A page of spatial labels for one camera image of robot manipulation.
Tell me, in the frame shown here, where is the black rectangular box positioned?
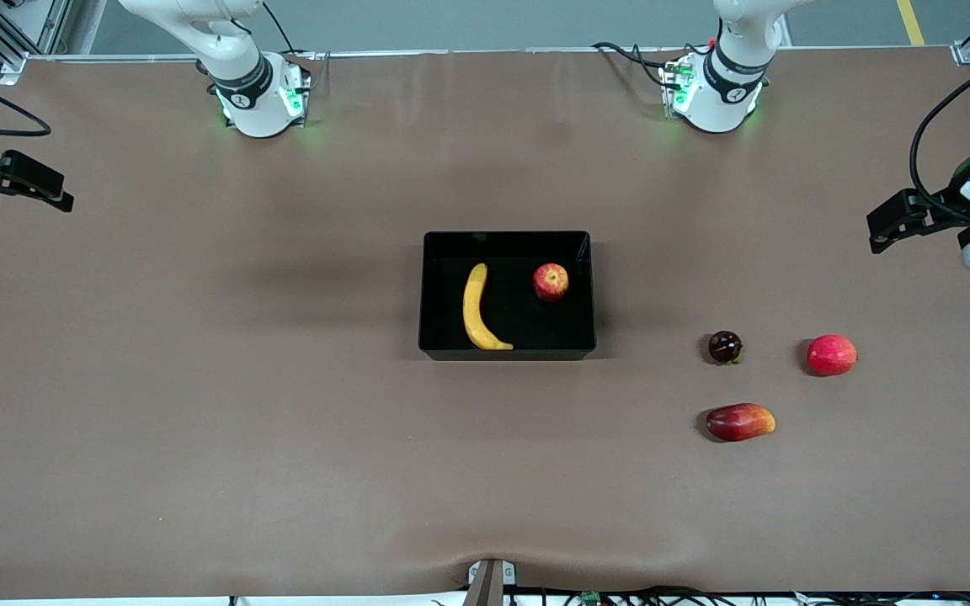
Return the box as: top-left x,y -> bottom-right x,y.
418,231 -> 598,362

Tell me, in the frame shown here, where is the red yellow mango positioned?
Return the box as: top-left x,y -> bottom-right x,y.
706,402 -> 776,443

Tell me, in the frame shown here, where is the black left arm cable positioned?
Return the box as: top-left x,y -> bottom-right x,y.
909,52 -> 970,207

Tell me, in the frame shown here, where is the metal table edge bracket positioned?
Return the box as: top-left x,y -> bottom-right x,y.
466,558 -> 518,606

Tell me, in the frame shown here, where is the yellow banana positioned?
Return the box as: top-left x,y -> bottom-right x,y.
462,263 -> 514,351

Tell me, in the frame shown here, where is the black left base cable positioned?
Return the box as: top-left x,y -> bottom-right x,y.
593,40 -> 673,89

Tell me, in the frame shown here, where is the black right base cable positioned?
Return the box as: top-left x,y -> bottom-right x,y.
259,0 -> 319,60

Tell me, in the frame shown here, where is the dark purple mangosteen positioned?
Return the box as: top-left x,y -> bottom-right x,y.
708,330 -> 744,366

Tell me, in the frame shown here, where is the black base cable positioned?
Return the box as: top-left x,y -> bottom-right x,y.
259,0 -> 319,60
593,40 -> 673,89

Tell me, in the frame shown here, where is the black cable bundle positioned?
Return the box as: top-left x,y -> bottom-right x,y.
430,585 -> 970,606

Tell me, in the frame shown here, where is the red yellow striped apple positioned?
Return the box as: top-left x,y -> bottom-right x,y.
532,263 -> 571,302

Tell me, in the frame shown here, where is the aluminium table rail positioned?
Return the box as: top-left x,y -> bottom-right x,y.
22,46 -> 957,64

